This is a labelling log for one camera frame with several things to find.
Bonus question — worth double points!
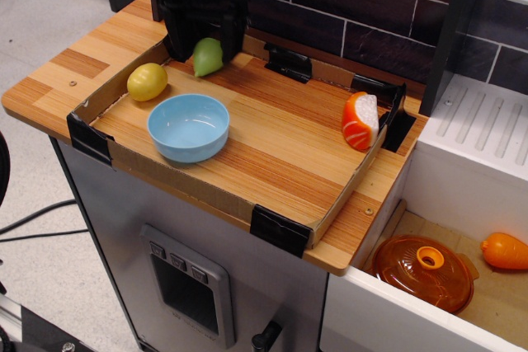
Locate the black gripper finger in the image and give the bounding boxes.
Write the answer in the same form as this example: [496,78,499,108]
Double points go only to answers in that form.
[219,13,248,63]
[164,16,202,62]

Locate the green toy pear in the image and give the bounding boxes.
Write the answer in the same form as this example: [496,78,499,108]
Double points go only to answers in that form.
[193,38,224,77]

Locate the light blue bowl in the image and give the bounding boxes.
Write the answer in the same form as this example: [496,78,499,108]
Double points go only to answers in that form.
[147,94,230,163]

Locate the yellow toy lemon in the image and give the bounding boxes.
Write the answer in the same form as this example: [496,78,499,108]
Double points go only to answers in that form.
[126,63,168,102]

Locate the toy salmon sushi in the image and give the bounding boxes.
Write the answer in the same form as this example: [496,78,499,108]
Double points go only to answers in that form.
[342,92,380,151]

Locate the cardboard fence with black tape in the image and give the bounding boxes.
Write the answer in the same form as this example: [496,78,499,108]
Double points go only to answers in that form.
[67,35,416,256]

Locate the grey toy oven cabinet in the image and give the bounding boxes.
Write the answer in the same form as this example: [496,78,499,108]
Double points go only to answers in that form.
[53,141,328,351]

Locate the white toy sink unit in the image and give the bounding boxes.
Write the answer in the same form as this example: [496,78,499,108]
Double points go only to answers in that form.
[320,76,527,351]

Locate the orange pot lid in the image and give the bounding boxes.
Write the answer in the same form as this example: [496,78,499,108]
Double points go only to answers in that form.
[371,235,474,314]

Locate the black oven knob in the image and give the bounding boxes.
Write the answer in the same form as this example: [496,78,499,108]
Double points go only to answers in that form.
[251,321,282,352]

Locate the orange toy carrot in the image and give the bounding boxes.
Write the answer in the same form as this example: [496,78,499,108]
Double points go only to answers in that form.
[480,232,527,270]

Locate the black cable on floor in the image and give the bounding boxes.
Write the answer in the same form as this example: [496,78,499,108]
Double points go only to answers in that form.
[0,198,90,244]

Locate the black vertical post right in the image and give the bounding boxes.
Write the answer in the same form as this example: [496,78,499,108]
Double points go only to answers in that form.
[419,0,473,116]

